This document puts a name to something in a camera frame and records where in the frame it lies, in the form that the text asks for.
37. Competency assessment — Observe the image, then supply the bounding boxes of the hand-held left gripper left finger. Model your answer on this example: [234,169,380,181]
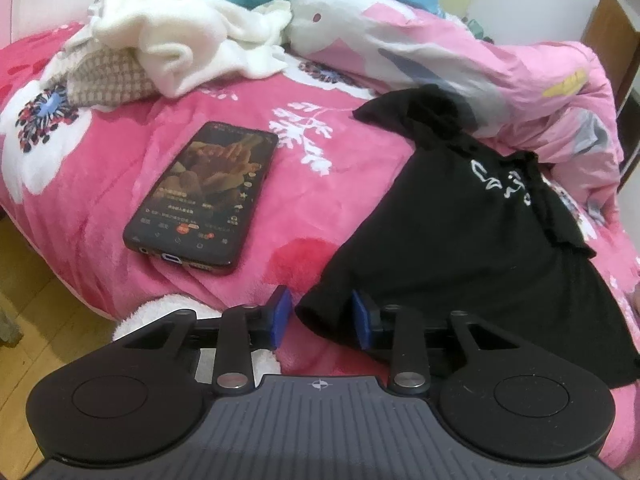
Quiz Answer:
[114,285,292,396]

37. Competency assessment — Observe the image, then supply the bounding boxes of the beige checked cloth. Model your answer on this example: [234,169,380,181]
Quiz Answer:
[60,47,156,108]

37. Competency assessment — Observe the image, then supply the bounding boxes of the pink floral bed blanket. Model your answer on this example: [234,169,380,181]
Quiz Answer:
[0,20,640,466]

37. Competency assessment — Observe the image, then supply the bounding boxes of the pink rabbit print duvet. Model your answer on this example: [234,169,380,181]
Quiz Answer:
[282,0,626,221]

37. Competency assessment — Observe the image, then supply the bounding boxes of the black t-shirt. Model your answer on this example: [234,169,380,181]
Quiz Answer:
[295,85,640,388]

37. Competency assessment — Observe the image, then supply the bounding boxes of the black smartphone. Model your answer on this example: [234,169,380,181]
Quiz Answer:
[123,121,280,277]

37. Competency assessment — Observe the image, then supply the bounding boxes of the brown wooden door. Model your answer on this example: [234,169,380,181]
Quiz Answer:
[582,0,640,111]

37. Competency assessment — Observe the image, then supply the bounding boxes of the pink and white headboard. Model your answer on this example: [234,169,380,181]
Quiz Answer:
[0,0,116,48]

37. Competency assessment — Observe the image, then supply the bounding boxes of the white fleece blanket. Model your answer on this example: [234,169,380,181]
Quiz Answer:
[87,0,293,98]

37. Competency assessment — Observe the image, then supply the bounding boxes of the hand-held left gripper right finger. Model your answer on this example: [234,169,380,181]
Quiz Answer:
[350,290,523,397]

